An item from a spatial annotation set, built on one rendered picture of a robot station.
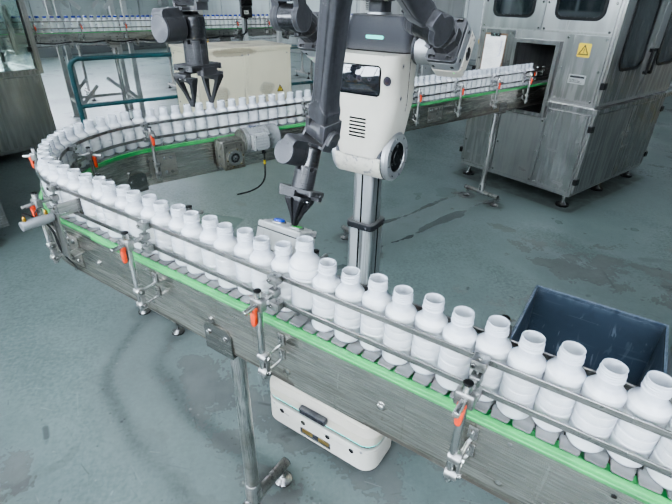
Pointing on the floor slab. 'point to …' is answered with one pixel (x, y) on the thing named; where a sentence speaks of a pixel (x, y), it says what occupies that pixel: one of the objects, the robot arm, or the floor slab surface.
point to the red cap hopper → (107, 77)
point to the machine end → (576, 91)
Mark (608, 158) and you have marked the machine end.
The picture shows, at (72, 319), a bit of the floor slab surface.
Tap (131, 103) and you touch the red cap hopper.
